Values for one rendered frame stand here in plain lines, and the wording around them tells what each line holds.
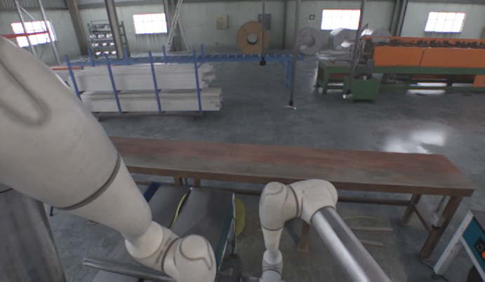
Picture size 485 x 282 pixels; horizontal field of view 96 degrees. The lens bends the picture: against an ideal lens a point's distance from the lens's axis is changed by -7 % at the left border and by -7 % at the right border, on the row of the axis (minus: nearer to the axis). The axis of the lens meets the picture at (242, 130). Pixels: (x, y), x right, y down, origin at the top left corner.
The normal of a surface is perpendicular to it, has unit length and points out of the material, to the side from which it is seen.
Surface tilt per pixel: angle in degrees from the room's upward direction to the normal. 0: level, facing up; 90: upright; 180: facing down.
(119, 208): 105
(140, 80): 90
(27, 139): 88
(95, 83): 90
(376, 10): 90
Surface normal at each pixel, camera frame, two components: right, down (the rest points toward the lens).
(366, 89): -0.03, 0.48
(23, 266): 0.75, 0.24
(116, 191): 0.94, 0.28
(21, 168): 0.40, 0.57
